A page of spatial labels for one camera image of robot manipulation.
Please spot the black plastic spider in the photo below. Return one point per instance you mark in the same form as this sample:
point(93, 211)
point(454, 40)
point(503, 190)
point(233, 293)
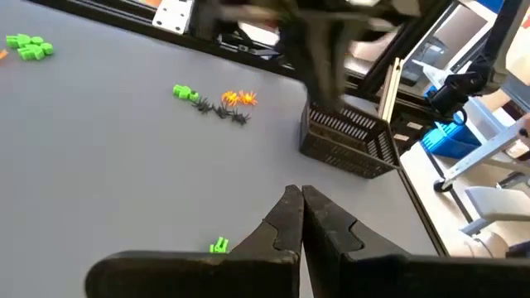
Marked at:
point(240, 118)
point(203, 105)
point(223, 111)

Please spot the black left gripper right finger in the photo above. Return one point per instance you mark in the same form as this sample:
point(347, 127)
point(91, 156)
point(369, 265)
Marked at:
point(372, 273)

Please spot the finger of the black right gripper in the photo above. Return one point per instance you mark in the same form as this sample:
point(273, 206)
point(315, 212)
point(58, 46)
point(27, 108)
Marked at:
point(318, 83)
point(334, 83)

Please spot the black plastic mesh basket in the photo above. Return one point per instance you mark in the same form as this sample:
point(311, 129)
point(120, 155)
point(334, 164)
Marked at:
point(348, 145)

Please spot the blue plastic object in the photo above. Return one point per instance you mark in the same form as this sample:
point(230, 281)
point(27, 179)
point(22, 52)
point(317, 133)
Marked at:
point(447, 140)

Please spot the white metal bracket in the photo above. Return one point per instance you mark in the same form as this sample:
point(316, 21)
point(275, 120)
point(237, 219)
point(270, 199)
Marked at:
point(391, 91)
point(174, 16)

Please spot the grey computer monitor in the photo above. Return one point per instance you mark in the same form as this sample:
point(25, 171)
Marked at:
point(451, 33)

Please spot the white rolling stand leg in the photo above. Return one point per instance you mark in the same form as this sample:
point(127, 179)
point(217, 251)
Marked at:
point(476, 159)

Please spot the grey office chair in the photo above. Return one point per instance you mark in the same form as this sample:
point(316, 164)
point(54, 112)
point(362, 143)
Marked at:
point(497, 203)

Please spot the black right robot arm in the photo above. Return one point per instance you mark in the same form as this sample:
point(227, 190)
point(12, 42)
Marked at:
point(207, 20)

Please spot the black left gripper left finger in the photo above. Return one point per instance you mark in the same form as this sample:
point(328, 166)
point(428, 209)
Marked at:
point(248, 269)

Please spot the orange plastic spider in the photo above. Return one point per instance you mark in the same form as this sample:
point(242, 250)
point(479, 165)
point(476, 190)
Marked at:
point(229, 98)
point(2, 54)
point(247, 98)

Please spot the black camera device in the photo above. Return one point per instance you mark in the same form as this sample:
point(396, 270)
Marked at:
point(451, 93)

